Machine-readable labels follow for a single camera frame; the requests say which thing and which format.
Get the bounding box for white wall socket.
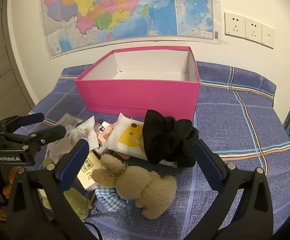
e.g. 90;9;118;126
244;17;262;44
224;12;245;39

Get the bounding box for colourful wall map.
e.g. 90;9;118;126
40;0;222;59

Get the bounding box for blue plaid blanket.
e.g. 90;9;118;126
28;61;290;240

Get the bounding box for beige plush bear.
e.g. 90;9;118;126
91;154;177;219

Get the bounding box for black cable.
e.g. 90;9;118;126
83;220;103;240

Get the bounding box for white and yellow wipes pack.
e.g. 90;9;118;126
105;112;178;167

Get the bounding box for white plastic packet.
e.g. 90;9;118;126
45;116;99;164
59;113;84;131

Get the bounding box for green plush toy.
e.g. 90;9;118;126
38;157;101;222

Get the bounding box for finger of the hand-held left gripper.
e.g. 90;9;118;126
0;112;45;133
0;124;67;155

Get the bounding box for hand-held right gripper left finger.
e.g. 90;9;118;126
6;139;95;240

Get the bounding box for pink cardboard box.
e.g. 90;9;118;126
74;46;200;122

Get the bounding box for blue gingham scrunchie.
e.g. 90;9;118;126
95;185;129;210

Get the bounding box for yellow tissue pack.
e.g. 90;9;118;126
76;151;105;190

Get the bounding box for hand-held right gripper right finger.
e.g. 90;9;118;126
182;139;274;240

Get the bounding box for person's left hand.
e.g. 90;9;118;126
0;167;18;221

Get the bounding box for black scrunchie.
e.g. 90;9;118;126
142;109;200;168

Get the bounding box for pink packet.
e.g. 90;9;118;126
95;121;130;159

